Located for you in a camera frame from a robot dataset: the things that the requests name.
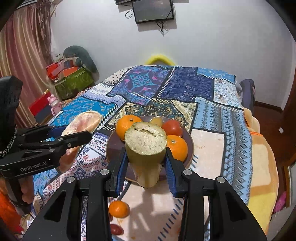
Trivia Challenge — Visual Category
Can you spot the large orange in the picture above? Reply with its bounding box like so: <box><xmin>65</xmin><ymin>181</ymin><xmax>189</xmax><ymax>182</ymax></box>
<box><xmin>166</xmin><ymin>135</ymin><xmax>188</xmax><ymax>162</ymax></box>
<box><xmin>115</xmin><ymin>115</ymin><xmax>142</xmax><ymax>141</ymax></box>

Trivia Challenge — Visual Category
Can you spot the wall mounted black television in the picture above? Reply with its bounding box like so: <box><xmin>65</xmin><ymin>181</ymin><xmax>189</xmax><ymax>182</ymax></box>
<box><xmin>115</xmin><ymin>0</ymin><xmax>133</xmax><ymax>5</ymax></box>

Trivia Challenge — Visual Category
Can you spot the dark blue chair back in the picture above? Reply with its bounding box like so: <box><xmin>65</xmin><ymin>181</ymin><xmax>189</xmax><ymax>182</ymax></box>
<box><xmin>240</xmin><ymin>79</ymin><xmax>255</xmax><ymax>113</ymax></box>

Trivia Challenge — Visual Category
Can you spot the yellow orange blanket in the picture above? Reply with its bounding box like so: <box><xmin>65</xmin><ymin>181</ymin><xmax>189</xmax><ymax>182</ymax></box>
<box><xmin>243</xmin><ymin>108</ymin><xmax>278</xmax><ymax>234</ymax></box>

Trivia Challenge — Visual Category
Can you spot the peeled pomelo piece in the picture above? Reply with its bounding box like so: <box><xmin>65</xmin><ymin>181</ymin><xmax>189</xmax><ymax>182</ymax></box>
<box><xmin>59</xmin><ymin>110</ymin><xmax>103</xmax><ymax>173</ymax></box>

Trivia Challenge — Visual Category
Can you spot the pink toy figure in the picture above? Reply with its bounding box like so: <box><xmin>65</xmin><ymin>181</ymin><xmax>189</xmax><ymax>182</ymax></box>
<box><xmin>47</xmin><ymin>94</ymin><xmax>62</xmax><ymax>116</ymax></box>

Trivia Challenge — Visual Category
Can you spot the grey plush pillow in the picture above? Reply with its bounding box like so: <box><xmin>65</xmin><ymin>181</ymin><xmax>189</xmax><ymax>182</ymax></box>
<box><xmin>63</xmin><ymin>45</ymin><xmax>99</xmax><ymax>82</ymax></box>

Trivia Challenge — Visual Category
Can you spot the yellow corn cob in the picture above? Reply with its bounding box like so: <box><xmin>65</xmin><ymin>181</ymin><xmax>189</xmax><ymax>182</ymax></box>
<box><xmin>150</xmin><ymin>117</ymin><xmax>164</xmax><ymax>128</ymax></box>
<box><xmin>125</xmin><ymin>121</ymin><xmax>167</xmax><ymax>188</ymax></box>

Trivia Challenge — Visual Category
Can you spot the striped red curtain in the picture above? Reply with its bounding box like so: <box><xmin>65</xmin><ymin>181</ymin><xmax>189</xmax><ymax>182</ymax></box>
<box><xmin>1</xmin><ymin>1</ymin><xmax>56</xmax><ymax>128</ymax></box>

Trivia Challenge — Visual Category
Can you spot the yellow foam ring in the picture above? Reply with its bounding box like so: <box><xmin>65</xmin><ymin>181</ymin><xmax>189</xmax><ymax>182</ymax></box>
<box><xmin>145</xmin><ymin>54</ymin><xmax>177</xmax><ymax>66</ymax></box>

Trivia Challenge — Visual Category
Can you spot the patchwork blue bed quilt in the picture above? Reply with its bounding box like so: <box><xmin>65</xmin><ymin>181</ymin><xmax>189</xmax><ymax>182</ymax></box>
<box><xmin>32</xmin><ymin>64</ymin><xmax>254</xmax><ymax>241</ymax></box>

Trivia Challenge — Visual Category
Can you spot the dark purple plate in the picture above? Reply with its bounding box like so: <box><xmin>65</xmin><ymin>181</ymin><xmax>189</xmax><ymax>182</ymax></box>
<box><xmin>105</xmin><ymin>115</ymin><xmax>195</xmax><ymax>183</ymax></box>

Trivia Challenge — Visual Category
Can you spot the green storage box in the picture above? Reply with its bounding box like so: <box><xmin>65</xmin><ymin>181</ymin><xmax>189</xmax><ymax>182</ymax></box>
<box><xmin>54</xmin><ymin>67</ymin><xmax>95</xmax><ymax>100</ymax></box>

